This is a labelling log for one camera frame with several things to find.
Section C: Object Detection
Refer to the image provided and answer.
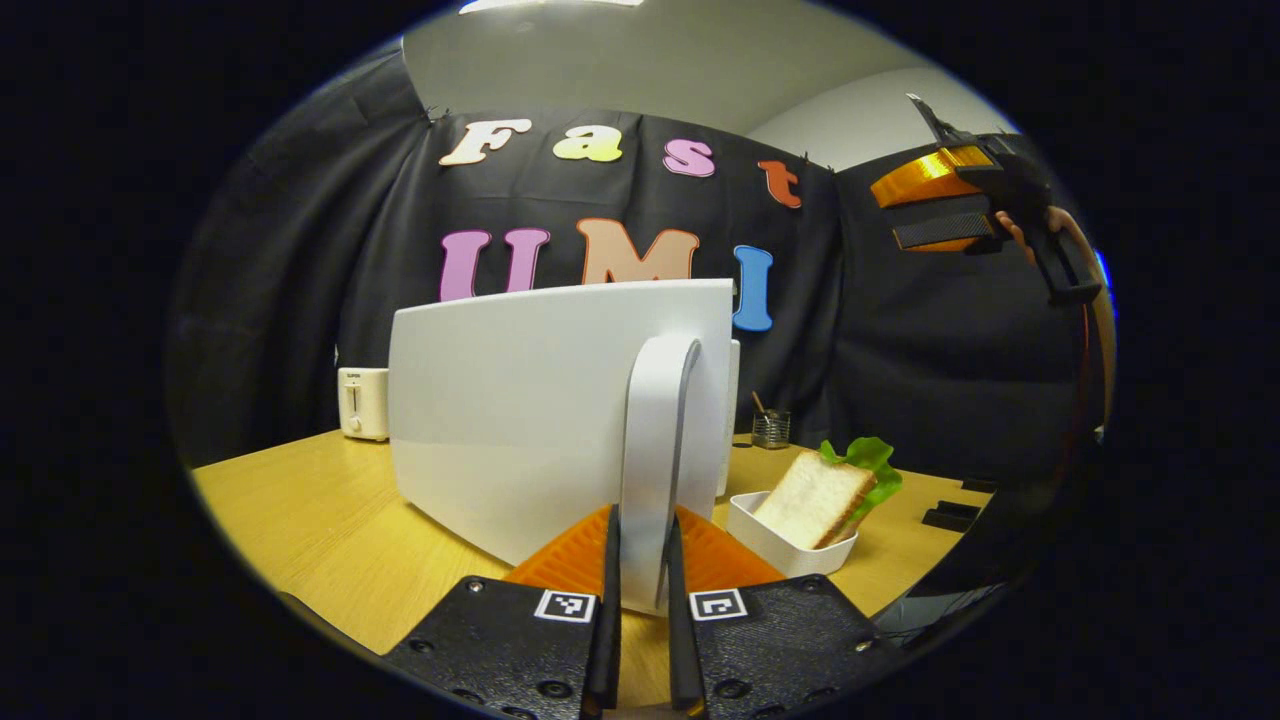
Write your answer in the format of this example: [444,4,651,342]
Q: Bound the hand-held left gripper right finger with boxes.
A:
[665,505,901,720]

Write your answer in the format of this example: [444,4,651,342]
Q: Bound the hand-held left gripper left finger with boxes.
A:
[385,505,623,720]

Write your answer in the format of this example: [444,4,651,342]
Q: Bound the sandwich with green lettuce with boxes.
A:
[752,436,904,550]

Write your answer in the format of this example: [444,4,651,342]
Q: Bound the white microwave oven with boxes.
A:
[388,278,742,616]

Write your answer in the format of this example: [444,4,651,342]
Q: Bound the white rectangular dish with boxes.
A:
[727,490,859,579]

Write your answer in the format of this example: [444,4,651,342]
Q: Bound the white toaster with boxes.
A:
[337,367,391,442]

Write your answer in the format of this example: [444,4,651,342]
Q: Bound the ceiling light panel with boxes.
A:
[458,0,646,15]

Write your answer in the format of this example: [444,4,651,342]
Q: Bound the black backdrop cloth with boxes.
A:
[165,40,1111,501]

